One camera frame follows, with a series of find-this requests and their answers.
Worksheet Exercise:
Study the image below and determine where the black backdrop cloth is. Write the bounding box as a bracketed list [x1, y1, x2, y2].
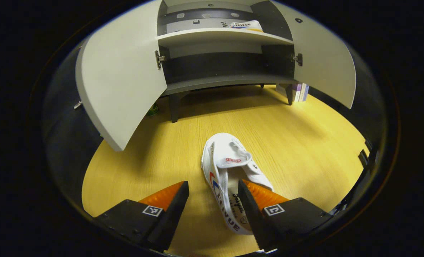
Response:
[42, 39, 387, 215]

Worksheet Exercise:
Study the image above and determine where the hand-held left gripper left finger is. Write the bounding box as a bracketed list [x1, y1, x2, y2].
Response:
[95, 181, 190, 252]

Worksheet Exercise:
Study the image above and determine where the white canvas shoe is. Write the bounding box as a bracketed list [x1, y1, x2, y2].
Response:
[230, 20, 264, 32]
[201, 133, 274, 235]

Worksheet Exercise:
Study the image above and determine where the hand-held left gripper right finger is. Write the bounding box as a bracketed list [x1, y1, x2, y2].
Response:
[238, 180, 332, 252]

